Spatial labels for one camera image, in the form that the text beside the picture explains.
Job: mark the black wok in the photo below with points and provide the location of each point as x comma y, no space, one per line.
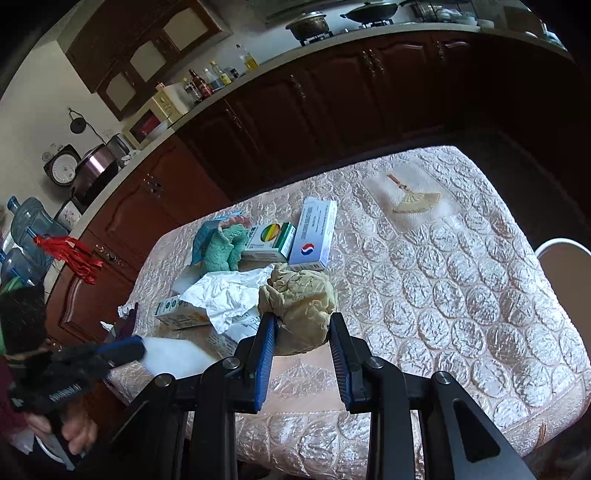
369,10

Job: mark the white crumpled paper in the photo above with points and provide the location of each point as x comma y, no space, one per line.
221,295

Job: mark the teal knitted cloth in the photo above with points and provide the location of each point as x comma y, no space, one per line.
224,249

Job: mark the blue water jug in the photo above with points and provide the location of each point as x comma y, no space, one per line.
23,267
34,221

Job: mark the white round waste bin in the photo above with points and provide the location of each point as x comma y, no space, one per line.
568,263

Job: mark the green white medicine box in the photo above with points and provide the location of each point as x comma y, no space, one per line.
265,240

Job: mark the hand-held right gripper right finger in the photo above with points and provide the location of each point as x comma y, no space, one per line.
340,364

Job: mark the quilted satin tablecloth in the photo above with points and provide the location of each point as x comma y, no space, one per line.
438,286

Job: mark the cream microwave oven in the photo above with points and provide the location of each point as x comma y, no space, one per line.
150,124

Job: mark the black hanging wall ornament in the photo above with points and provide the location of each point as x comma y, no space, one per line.
77,123

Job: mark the small white green box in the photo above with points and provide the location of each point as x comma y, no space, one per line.
180,314

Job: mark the person's left hand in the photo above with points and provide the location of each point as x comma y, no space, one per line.
81,434

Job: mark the kitchen countertop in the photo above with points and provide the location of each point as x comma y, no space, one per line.
277,62

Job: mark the dark wooden base cabinets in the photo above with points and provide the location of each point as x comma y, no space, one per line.
323,101

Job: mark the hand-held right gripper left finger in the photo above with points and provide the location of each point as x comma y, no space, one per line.
264,360

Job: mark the white blue medicine box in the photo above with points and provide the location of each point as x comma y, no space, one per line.
314,235

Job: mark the dark wooden wall cabinet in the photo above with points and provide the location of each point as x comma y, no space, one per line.
138,50

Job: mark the light blue plastic packet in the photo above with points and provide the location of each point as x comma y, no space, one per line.
203,235

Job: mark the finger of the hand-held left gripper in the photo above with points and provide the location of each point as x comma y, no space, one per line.
122,350

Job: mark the row of condiment bottles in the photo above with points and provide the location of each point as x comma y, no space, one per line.
203,81

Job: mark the metal cooking pot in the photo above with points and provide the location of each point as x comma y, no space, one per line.
307,25

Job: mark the red tassel ornament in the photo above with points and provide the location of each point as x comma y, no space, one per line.
76,256

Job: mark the flat white printed box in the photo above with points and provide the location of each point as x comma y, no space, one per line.
226,341

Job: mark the gas stove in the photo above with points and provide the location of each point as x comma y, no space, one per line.
341,32

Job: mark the dark cloth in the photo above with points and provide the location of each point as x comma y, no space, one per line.
23,318

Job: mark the white flat sheet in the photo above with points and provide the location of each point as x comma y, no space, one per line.
168,357

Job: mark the beige paper bag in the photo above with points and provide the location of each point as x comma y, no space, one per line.
300,304

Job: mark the purple rice cooker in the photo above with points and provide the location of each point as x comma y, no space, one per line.
99,164

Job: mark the round dial kitchen scale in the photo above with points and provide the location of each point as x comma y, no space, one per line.
62,166

